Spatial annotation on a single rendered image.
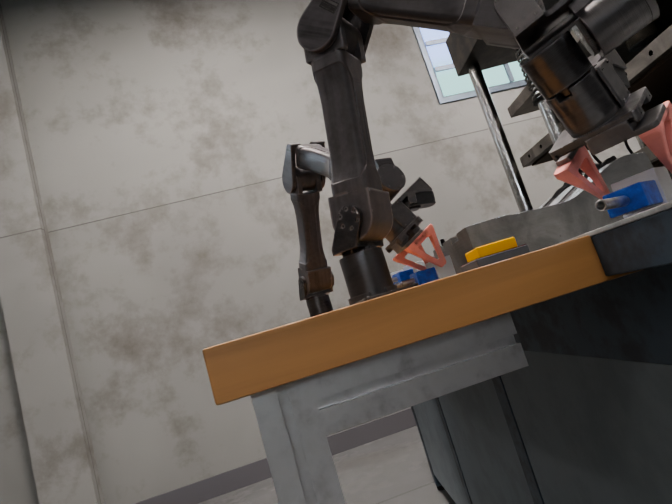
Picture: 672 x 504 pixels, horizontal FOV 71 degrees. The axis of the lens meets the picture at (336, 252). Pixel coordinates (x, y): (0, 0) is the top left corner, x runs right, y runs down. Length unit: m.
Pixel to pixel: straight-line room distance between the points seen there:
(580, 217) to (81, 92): 3.51
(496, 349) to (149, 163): 3.33
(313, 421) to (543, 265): 0.21
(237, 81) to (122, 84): 0.81
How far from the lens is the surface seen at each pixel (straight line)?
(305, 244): 1.19
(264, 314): 3.28
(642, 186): 0.62
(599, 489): 0.75
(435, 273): 0.92
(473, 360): 0.40
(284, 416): 0.37
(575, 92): 0.60
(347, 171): 0.65
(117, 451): 3.46
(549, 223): 0.94
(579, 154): 0.67
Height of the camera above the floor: 0.79
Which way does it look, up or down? 9 degrees up
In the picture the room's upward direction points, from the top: 17 degrees counter-clockwise
